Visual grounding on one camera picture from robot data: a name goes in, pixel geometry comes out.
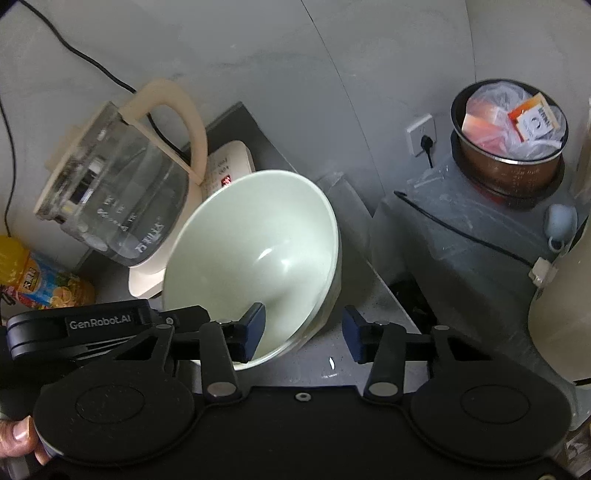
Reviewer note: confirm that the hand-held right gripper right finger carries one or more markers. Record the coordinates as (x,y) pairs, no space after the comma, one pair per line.
(352,334)

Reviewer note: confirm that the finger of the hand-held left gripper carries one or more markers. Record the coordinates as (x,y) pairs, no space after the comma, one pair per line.
(189,316)

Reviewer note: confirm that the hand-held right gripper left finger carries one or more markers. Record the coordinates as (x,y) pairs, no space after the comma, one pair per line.
(256,328)

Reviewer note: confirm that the white ceramic bowl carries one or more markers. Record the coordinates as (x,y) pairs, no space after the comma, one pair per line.
(249,230)
(324,300)

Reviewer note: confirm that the person's left hand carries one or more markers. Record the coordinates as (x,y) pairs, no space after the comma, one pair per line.
(21,436)

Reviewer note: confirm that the orange juice bottle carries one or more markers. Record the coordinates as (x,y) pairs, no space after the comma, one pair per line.
(41,281)

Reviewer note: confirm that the grey rice cooker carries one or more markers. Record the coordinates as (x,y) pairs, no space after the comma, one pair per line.
(461,258)

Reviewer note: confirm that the glass jar with lid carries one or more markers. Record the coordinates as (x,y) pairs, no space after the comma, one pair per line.
(115,194)

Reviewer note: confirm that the beige kettle base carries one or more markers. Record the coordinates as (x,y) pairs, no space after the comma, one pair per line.
(229,159)

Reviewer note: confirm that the white plastic clip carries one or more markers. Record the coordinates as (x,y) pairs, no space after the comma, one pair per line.
(541,272)

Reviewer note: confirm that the cream appliance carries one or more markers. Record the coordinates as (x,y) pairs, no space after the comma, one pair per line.
(568,314)

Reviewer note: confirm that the copper rice cooker inner pot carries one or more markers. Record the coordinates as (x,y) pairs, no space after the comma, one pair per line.
(498,173)

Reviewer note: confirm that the light blue silicone holder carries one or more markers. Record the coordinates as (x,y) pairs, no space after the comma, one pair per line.
(561,221)

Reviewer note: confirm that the clear plastic bag of packets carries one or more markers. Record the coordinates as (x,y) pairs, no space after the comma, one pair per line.
(489,104)

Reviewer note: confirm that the orange and white packet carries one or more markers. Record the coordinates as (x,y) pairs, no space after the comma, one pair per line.
(535,120)

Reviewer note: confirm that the white wall socket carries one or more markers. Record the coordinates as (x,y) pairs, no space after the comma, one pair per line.
(418,127)

